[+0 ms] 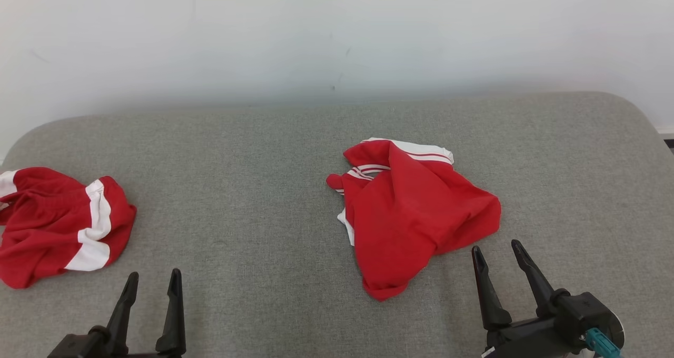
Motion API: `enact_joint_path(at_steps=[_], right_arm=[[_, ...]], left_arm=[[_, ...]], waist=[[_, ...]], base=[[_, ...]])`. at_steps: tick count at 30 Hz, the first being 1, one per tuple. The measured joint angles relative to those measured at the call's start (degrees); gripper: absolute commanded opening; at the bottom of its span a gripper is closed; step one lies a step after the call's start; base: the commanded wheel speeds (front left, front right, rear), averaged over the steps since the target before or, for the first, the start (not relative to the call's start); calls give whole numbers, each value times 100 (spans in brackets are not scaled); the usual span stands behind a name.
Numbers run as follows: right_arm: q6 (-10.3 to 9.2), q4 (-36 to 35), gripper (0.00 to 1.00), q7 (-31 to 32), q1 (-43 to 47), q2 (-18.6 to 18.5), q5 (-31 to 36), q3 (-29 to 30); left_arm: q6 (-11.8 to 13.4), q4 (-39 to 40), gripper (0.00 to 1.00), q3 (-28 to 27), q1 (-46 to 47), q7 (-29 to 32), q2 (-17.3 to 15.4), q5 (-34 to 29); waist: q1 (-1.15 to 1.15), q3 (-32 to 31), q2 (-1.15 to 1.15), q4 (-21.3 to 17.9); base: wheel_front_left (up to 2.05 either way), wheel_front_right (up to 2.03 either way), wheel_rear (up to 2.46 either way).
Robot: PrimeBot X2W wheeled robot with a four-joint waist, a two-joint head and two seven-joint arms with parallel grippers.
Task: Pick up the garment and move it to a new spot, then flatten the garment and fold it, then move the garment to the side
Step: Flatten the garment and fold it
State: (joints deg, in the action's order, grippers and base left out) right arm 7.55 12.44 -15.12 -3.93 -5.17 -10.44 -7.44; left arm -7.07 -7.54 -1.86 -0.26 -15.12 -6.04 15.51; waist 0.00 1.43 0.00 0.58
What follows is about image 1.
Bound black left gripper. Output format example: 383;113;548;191
46;268;186;358

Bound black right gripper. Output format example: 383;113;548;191
471;239;626;358

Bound teal cable connector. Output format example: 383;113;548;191
584;327;621;358

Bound red shirt with white trim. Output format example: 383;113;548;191
326;137;502;302

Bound red shorts with white stripe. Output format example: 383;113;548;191
0;167;137;289

